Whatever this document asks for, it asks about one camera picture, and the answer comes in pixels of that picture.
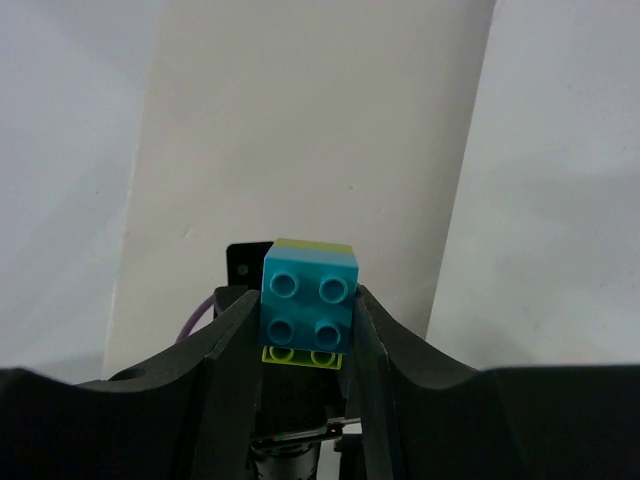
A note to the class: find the teal square lego brick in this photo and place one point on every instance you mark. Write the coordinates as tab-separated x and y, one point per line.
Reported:
310	300

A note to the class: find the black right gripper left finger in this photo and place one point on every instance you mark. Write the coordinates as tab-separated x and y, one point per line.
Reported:
185	413

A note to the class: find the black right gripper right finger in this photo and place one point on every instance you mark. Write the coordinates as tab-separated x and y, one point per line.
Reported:
426	415

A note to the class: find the lime lego brick on table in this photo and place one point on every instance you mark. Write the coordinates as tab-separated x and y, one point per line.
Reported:
305	357

